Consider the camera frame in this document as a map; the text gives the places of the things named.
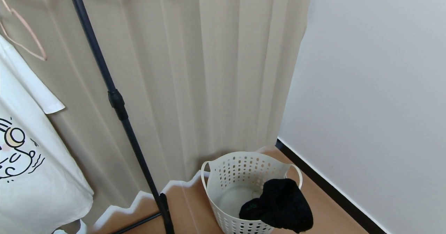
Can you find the black clothes rack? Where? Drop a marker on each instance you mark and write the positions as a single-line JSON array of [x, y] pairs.
[[116, 103]]

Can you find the white printed shirt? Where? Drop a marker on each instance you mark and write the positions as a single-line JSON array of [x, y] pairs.
[[28, 192]]

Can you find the pink clothes hanger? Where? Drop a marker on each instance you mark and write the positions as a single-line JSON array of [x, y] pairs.
[[44, 57]]

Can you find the beige curtain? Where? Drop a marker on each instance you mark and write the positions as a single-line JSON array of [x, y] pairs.
[[191, 70]]

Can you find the white laundry basket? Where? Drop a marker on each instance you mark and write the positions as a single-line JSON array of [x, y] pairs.
[[230, 199]]

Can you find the black garment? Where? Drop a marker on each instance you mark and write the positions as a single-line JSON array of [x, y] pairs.
[[278, 206]]

